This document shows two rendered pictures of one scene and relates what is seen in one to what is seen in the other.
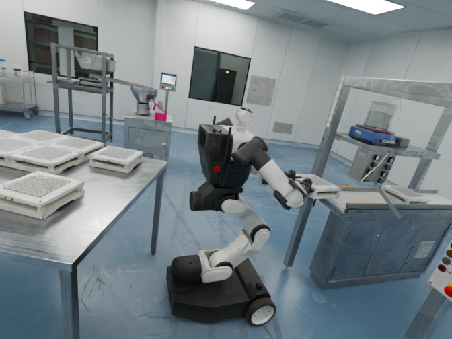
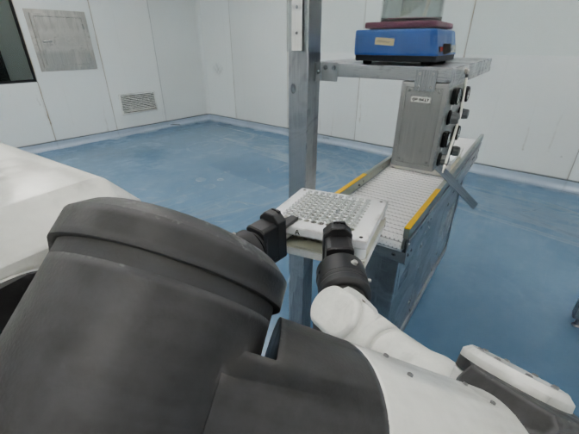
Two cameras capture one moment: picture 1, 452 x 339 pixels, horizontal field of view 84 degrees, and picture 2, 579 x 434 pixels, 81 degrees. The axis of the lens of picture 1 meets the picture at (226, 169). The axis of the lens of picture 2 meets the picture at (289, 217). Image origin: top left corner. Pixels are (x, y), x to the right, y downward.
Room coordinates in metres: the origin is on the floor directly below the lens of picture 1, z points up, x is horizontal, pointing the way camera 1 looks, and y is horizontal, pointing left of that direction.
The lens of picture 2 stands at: (1.04, -0.11, 1.28)
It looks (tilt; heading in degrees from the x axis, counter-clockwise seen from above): 27 degrees down; 325
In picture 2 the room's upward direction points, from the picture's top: straight up
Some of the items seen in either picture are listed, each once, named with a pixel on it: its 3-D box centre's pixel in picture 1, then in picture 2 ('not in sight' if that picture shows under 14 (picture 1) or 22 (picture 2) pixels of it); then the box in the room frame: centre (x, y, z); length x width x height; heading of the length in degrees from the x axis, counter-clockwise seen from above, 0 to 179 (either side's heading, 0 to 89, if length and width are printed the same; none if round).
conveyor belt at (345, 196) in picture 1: (397, 202); (422, 171); (1.89, -1.41, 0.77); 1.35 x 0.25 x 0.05; 111
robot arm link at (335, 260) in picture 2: (303, 190); (340, 265); (1.42, -0.49, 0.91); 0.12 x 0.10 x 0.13; 144
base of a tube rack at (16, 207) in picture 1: (40, 196); not in sight; (0.95, 0.79, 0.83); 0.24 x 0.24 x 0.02; 84
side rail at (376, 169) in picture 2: (385, 190); (393, 158); (2.01, -1.35, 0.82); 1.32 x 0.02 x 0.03; 111
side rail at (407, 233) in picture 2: (415, 206); (457, 168); (1.76, -1.45, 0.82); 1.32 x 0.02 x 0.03; 111
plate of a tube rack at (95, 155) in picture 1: (118, 155); not in sight; (1.51, 0.71, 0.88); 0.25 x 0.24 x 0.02; 1
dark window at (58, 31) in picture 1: (63, 49); not in sight; (5.53, 3.80, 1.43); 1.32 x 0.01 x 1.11; 106
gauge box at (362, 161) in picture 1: (371, 165); (430, 120); (1.57, -0.91, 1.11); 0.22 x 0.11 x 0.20; 111
